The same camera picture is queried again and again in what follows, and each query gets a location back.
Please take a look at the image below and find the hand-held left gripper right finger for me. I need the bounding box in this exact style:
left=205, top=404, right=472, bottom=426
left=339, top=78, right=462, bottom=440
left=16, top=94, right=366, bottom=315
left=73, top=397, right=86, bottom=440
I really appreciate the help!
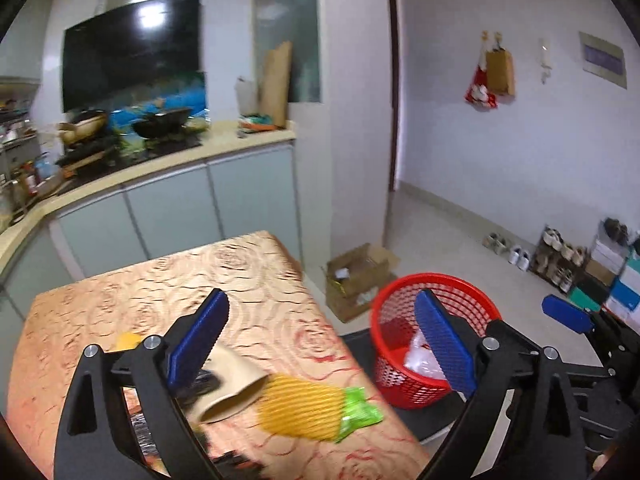
left=414, top=289, right=593, bottom=480

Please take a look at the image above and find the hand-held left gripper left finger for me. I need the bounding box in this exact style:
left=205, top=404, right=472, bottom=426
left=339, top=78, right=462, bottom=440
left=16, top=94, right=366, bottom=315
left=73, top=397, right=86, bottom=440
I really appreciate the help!
left=52, top=289, right=231, bottom=480

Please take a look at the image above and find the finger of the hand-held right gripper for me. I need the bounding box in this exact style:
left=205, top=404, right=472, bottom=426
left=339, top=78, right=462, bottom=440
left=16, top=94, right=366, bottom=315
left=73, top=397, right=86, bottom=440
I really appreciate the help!
left=542, top=294, right=608, bottom=341

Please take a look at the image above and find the black wrapper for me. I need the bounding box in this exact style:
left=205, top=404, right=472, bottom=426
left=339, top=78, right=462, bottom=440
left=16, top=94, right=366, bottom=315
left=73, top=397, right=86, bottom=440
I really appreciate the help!
left=175, top=367, right=223, bottom=406

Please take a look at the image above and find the beige paper cup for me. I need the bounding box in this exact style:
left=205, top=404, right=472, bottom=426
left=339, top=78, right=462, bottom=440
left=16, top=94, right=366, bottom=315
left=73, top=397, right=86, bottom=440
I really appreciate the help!
left=195, top=342, right=271, bottom=423

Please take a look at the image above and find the red plastic basket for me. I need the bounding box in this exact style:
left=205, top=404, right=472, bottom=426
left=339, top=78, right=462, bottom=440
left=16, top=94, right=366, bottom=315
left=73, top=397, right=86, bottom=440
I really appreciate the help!
left=370, top=273, right=502, bottom=409

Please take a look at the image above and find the green wrapper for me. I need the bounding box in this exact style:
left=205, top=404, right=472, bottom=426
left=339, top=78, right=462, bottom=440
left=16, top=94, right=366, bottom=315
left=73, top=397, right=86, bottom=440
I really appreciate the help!
left=334, top=386, right=385, bottom=443

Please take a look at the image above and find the yellow foam net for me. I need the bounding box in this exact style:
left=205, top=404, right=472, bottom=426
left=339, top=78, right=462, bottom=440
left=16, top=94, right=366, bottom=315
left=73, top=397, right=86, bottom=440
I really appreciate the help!
left=256, top=374, right=351, bottom=443

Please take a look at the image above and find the clear plastic bag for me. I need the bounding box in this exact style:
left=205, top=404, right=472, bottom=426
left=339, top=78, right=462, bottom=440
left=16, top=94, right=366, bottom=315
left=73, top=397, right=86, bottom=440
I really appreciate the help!
left=404, top=332, right=448, bottom=378

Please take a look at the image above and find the shoe rack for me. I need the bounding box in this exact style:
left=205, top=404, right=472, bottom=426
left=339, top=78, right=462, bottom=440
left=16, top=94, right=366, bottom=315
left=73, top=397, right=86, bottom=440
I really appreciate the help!
left=530, top=225, right=601, bottom=293

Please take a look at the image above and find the stack of shoe boxes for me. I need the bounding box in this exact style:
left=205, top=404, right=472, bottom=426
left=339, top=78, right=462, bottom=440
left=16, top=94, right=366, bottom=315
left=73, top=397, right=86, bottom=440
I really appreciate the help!
left=570, top=245, right=640, bottom=333

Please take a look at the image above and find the gold rose patterned tablecloth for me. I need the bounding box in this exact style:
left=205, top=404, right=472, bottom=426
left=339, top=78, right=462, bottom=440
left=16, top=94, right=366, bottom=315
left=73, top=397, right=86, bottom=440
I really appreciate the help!
left=5, top=231, right=431, bottom=480

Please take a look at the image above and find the yellow packet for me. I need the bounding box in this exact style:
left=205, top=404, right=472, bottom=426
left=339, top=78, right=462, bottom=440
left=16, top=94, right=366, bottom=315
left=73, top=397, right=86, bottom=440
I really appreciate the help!
left=110, top=332, right=143, bottom=353

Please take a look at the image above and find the black stool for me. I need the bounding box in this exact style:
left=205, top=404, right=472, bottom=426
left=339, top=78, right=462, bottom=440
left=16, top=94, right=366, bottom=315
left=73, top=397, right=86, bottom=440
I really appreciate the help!
left=340, top=327, right=606, bottom=446

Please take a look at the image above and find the cardboard box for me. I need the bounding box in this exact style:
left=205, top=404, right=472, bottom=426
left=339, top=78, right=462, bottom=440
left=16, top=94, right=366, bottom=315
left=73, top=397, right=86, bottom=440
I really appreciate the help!
left=325, top=242, right=401, bottom=323

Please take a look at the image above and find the dark foil wrapper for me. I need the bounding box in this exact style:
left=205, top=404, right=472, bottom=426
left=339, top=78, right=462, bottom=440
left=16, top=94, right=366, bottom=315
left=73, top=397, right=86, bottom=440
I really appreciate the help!
left=127, top=402, right=166, bottom=471

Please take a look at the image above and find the kitchen counter cabinet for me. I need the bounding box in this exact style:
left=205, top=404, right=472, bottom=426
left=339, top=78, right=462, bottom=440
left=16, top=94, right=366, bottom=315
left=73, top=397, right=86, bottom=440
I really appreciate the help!
left=0, top=127, right=301, bottom=311

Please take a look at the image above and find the black gas stove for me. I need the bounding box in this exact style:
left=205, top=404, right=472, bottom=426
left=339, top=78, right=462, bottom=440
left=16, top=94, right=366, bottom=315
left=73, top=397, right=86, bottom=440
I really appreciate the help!
left=55, top=132, right=201, bottom=171

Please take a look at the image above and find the black wok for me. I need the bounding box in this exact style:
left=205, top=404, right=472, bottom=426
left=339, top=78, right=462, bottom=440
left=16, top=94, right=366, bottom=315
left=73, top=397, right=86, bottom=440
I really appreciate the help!
left=131, top=107, right=193, bottom=140

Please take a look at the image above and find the orange plastic bag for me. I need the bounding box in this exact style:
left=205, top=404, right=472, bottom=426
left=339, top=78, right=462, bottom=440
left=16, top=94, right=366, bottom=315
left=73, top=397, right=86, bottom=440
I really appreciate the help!
left=237, top=115, right=276, bottom=133

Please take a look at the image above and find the red hanging bag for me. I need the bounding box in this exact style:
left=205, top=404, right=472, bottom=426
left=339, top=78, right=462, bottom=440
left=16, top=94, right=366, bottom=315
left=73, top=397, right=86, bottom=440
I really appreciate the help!
left=465, top=52, right=500, bottom=109

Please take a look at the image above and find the golden cooking pan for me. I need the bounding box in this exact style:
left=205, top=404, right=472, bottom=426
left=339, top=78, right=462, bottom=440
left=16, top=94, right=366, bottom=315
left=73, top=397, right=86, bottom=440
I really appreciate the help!
left=57, top=110, right=110, bottom=143

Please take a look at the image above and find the clear plastic jug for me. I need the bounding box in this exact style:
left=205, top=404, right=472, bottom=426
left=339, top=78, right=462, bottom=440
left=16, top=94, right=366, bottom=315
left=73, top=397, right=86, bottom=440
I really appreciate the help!
left=235, top=76, right=261, bottom=117

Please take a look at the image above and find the blue printed backsplash panel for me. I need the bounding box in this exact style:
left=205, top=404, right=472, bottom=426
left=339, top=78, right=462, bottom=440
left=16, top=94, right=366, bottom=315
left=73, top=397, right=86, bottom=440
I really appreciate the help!
left=107, top=72, right=208, bottom=136

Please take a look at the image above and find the brown paper bag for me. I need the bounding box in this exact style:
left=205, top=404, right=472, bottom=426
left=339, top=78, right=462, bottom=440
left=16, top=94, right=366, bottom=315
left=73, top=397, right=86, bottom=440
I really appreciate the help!
left=484, top=49, right=516, bottom=97

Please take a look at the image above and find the metal kitchen rack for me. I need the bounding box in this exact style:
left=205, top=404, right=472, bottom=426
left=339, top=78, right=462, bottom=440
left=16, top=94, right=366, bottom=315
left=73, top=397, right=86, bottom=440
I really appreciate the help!
left=0, top=95, right=46, bottom=211

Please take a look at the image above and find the wooden cutting board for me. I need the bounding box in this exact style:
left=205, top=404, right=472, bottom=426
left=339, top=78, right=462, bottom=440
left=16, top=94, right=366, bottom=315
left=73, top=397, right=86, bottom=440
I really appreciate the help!
left=259, top=41, right=293, bottom=128

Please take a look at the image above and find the black range hood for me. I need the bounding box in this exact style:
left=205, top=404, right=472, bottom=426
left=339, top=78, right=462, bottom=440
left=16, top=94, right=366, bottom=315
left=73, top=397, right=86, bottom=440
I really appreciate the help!
left=61, top=0, right=207, bottom=113

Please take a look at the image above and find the frosted glass window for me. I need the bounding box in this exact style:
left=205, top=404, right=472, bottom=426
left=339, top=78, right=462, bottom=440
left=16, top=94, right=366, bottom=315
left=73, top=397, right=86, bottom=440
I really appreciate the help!
left=252, top=0, right=321, bottom=103

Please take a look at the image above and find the dark door frame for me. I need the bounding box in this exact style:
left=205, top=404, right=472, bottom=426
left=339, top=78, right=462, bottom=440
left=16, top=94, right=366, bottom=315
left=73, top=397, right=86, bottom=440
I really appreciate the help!
left=386, top=0, right=402, bottom=192

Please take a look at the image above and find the wall electrical panel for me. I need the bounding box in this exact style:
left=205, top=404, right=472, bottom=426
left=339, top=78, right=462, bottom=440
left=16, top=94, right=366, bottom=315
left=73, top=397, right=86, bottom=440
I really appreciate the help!
left=579, top=31, right=628, bottom=90

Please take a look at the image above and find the pale wall cabinet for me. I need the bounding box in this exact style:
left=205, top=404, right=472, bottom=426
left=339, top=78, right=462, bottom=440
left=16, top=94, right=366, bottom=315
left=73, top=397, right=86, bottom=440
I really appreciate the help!
left=0, top=0, right=51, bottom=83

